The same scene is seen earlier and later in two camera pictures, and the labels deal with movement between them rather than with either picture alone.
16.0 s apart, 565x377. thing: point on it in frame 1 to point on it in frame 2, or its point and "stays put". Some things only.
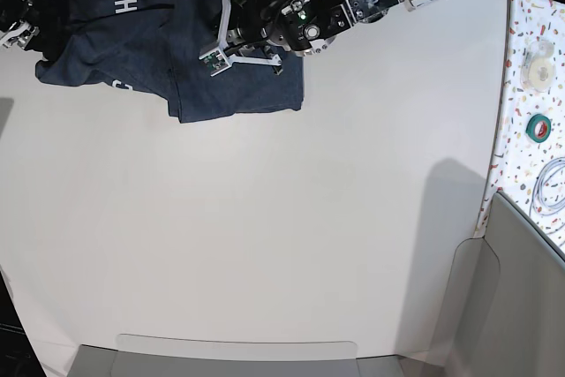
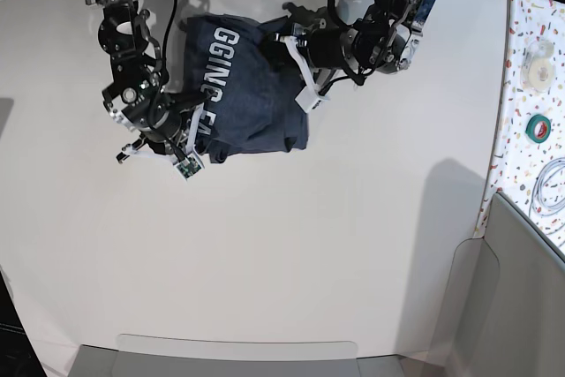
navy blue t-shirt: [145, 39] to [250, 100]
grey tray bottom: [159, 356] stays put
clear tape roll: [538, 66] stays put
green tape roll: [538, 128] stays put
